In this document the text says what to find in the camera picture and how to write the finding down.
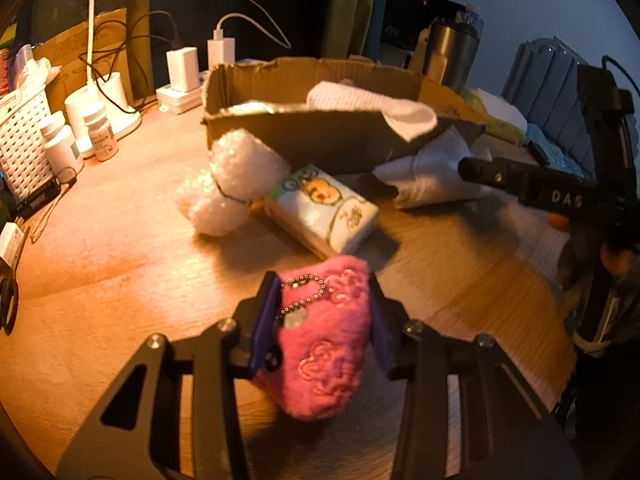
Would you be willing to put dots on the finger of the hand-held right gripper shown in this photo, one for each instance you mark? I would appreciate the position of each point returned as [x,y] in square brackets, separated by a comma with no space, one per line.
[525,185]

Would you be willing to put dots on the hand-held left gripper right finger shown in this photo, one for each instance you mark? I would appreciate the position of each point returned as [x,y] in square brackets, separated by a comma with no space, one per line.
[381,330]

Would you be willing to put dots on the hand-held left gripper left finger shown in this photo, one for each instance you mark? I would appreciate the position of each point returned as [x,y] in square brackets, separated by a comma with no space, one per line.
[265,320]

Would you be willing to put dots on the pink plush pouch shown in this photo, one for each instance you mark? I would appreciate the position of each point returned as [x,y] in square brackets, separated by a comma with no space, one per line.
[325,355]

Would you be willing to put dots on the white soft tissue sheet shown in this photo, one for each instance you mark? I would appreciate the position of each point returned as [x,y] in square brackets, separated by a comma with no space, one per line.
[430,175]

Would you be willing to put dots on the printed tissue packet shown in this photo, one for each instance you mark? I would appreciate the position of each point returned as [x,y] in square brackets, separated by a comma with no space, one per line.
[325,210]

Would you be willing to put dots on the white bubble wrap bundle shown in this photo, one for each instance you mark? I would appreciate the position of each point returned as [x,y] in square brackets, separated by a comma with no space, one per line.
[230,185]

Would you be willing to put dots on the white textured towel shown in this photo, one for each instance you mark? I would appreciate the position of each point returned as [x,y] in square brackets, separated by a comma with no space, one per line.
[360,102]

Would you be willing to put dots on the cardboard box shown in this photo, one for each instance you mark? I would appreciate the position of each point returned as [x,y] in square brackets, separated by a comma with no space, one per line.
[300,130]

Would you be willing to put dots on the person's right hand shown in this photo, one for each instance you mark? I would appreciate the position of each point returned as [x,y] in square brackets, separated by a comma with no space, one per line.
[617,260]

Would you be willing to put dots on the blue printed blanket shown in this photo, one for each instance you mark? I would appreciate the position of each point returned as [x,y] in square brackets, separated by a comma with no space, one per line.
[555,155]

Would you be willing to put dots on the grey padded headboard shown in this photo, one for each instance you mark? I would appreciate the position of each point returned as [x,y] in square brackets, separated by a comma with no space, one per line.
[545,75]

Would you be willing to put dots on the yellow tissue box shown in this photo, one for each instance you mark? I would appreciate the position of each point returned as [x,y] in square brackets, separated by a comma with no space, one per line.
[492,110]

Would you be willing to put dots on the stainless steel tumbler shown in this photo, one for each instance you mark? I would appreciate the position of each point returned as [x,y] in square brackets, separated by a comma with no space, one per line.
[450,55]

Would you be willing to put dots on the black computer monitor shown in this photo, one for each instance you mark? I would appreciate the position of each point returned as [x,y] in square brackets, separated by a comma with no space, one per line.
[425,2]

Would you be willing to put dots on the white power strip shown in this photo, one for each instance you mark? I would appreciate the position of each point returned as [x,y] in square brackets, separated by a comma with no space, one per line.
[175,101]

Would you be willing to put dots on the labelled white pill bottle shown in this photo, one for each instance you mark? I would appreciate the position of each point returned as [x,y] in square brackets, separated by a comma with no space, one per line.
[102,132]

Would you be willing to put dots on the narrow yellow curtain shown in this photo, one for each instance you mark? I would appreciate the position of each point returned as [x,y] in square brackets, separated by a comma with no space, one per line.
[350,5]

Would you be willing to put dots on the black flat case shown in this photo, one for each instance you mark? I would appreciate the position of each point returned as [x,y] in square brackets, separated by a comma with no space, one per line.
[40,195]

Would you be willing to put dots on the wide white charger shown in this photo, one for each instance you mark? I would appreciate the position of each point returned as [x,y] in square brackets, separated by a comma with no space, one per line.
[182,67]

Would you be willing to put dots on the small white box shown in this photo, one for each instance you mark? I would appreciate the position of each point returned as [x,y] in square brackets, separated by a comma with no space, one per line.
[10,242]

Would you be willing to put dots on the tall white charger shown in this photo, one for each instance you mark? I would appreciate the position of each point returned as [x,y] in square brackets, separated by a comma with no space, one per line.
[221,52]

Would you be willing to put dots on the white desk lamp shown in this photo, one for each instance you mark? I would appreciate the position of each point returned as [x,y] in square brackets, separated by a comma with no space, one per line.
[107,92]

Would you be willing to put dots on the white plastic basket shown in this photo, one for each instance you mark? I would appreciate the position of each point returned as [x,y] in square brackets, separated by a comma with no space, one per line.
[22,142]

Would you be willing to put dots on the cardboard sheet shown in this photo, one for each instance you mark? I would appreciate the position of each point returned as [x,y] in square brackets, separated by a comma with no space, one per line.
[65,55]

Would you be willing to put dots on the crumpled white tissue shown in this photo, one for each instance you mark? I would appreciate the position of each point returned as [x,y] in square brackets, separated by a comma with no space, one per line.
[30,72]

